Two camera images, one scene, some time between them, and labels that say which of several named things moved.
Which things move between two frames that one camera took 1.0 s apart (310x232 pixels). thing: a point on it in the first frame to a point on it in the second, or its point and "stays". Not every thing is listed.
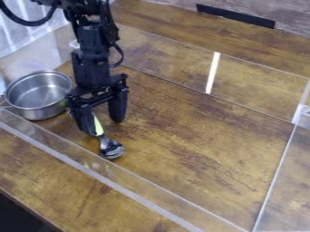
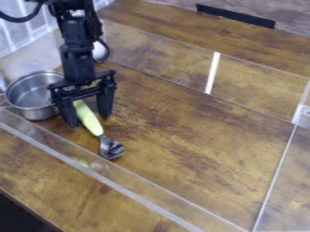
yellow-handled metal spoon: x=110 y=149 stays
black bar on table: x=238 y=16 stays
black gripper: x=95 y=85 to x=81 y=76
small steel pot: x=36 y=94 stays
